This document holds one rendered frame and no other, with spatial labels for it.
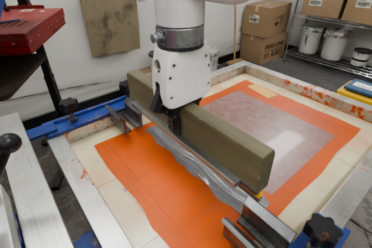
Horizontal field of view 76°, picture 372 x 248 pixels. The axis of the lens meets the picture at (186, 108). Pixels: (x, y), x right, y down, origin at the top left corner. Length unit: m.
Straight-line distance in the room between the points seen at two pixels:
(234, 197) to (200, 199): 0.07
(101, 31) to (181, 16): 2.11
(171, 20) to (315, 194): 0.44
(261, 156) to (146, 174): 0.30
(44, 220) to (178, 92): 0.27
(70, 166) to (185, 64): 0.34
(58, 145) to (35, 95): 1.91
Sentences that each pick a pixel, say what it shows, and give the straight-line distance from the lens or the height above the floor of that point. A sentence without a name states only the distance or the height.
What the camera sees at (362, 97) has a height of 0.95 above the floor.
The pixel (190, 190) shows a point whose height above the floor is 0.96.
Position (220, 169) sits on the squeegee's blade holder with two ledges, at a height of 1.08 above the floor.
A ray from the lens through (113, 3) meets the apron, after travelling 2.48.
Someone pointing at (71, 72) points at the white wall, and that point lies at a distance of 2.53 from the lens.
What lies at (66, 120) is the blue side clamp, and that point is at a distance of 0.70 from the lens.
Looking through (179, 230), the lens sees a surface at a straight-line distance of 0.47.
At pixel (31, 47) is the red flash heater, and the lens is 1.23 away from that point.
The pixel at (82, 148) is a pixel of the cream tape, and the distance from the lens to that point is 0.67.
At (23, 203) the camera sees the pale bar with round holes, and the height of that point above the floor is 1.04.
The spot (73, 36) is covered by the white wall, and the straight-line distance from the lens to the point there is 2.45.
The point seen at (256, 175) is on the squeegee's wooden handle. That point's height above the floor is 1.11.
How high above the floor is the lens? 1.36
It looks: 32 degrees down
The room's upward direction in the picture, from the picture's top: straight up
